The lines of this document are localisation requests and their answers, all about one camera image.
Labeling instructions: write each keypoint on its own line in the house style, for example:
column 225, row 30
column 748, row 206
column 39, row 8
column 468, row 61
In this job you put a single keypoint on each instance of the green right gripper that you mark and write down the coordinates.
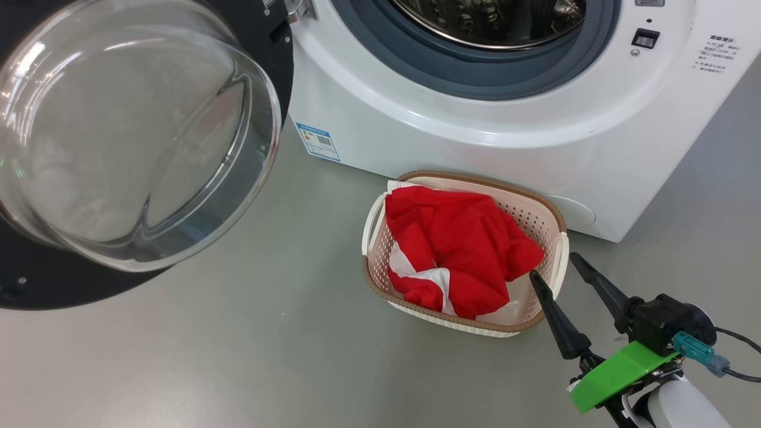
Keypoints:
column 621, row 371

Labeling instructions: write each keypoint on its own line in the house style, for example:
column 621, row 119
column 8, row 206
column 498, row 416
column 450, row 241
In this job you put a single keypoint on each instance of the red and white garment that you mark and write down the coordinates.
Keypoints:
column 464, row 244

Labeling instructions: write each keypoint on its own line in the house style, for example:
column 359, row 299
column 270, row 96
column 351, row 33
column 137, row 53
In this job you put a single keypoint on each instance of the black round glass washer door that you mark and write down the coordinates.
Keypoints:
column 131, row 137

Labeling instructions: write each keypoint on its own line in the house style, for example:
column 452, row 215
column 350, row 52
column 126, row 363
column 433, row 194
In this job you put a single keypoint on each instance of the cream perforated basket brown rim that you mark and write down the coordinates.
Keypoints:
column 535, row 223

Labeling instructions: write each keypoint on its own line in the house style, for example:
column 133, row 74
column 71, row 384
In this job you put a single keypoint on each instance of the white front-load washing machine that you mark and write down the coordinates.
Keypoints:
column 475, row 125

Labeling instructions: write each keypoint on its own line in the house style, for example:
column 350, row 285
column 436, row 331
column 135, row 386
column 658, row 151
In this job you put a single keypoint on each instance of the round white drain filter cover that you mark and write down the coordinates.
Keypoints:
column 574, row 211

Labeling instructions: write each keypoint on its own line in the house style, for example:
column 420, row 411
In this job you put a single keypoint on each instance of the blue energy label sticker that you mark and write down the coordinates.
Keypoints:
column 318, row 141

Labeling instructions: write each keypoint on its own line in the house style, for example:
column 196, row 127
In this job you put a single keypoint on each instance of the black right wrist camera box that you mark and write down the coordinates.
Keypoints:
column 672, row 318

